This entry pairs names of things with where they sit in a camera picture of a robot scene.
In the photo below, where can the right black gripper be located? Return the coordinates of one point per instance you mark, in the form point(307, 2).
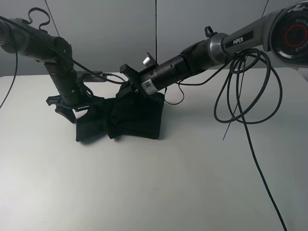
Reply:
point(134, 82)

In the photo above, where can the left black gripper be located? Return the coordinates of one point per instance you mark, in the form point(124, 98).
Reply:
point(67, 110)

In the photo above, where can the black printed t-shirt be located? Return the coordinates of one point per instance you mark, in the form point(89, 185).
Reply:
point(133, 115)

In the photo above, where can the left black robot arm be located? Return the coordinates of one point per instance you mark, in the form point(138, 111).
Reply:
point(16, 35)

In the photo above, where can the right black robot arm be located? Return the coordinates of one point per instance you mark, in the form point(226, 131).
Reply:
point(284, 33)

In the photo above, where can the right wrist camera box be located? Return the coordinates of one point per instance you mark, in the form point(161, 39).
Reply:
point(149, 61)

